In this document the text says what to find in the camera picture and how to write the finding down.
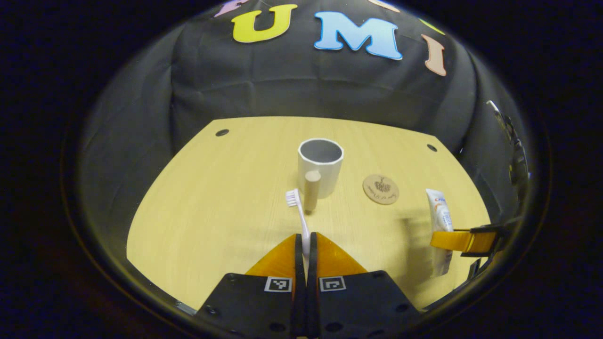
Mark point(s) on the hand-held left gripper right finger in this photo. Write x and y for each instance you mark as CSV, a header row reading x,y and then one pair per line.
x,y
313,301

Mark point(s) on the white toothbrush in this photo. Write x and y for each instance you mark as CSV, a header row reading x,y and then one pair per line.
x,y
304,226

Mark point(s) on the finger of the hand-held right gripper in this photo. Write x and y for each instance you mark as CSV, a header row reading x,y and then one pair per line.
x,y
485,241

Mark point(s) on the white toothpaste tube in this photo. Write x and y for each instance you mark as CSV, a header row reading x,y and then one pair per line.
x,y
440,214

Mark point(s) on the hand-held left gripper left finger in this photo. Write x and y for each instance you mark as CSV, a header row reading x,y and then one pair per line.
x,y
298,301

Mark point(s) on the round wooden coaster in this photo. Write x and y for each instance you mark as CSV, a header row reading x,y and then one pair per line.
x,y
380,189

